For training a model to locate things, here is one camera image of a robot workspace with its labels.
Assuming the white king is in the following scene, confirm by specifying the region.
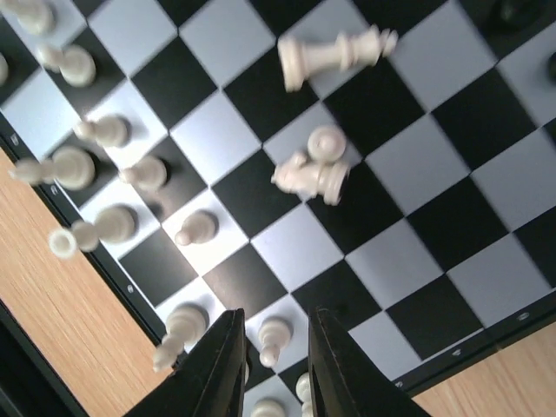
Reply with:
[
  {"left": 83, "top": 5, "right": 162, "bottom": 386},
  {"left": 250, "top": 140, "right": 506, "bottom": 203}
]
[{"left": 277, "top": 25, "right": 399, "bottom": 92}]

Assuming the white knight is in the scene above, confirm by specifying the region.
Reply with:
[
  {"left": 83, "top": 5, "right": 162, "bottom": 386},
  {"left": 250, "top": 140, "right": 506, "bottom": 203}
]
[{"left": 270, "top": 151, "right": 350, "bottom": 206}]

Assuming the white pawn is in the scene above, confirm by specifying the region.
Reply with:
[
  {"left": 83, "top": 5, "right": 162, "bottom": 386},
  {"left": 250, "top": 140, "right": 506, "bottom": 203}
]
[
  {"left": 175, "top": 209, "right": 219, "bottom": 246},
  {"left": 307, "top": 125, "right": 347, "bottom": 162},
  {"left": 73, "top": 116, "right": 129, "bottom": 148},
  {"left": 36, "top": 44, "right": 96, "bottom": 87},
  {"left": 1, "top": 0, "right": 55, "bottom": 36},
  {"left": 118, "top": 156, "right": 168, "bottom": 192},
  {"left": 257, "top": 317, "right": 293, "bottom": 368}
]

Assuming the white bishop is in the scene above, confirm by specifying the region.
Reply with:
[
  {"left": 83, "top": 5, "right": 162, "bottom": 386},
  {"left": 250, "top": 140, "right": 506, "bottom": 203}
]
[{"left": 9, "top": 146, "right": 96, "bottom": 191}]

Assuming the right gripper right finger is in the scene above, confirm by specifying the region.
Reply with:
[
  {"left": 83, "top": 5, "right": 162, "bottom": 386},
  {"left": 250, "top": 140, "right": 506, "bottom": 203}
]
[{"left": 308, "top": 308, "right": 428, "bottom": 417}]

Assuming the white chess piece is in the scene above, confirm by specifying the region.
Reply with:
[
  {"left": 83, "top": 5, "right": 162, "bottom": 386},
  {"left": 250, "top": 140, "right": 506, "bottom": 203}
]
[
  {"left": 152, "top": 304, "right": 208, "bottom": 372},
  {"left": 250, "top": 398, "right": 286, "bottom": 417},
  {"left": 295, "top": 372, "right": 314, "bottom": 417}
]

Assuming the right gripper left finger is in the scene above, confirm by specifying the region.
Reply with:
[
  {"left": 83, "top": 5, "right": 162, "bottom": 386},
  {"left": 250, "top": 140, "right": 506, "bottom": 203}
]
[{"left": 125, "top": 308, "right": 247, "bottom": 417}]

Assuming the white queen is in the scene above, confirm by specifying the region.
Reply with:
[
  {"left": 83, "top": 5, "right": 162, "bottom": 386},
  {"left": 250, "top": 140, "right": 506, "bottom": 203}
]
[{"left": 48, "top": 205, "right": 137, "bottom": 259}]

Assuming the black silver chess board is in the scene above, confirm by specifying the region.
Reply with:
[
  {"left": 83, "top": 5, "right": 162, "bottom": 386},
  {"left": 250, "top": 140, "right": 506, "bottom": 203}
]
[{"left": 1, "top": 1, "right": 555, "bottom": 416}]

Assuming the white rook corner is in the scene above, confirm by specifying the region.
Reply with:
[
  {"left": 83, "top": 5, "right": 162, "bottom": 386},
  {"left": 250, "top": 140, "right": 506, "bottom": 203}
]
[{"left": 0, "top": 54, "right": 10, "bottom": 85}]

